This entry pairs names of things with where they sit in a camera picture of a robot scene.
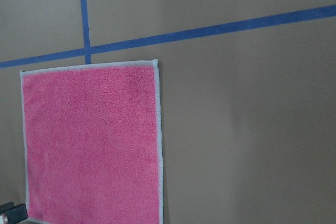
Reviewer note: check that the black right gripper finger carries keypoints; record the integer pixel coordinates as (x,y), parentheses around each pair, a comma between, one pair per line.
(11,214)

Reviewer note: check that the pink and grey towel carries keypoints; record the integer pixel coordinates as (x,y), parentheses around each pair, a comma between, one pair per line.
(93,143)

